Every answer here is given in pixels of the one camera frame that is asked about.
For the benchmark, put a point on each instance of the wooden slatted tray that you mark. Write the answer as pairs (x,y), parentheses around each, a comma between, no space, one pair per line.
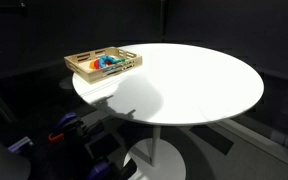
(90,76)

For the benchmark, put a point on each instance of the grey rounded stand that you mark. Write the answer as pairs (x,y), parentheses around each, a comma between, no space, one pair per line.
(0,160)

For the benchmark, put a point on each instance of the white table pedestal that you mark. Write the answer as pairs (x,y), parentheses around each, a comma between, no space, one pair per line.
(156,150)

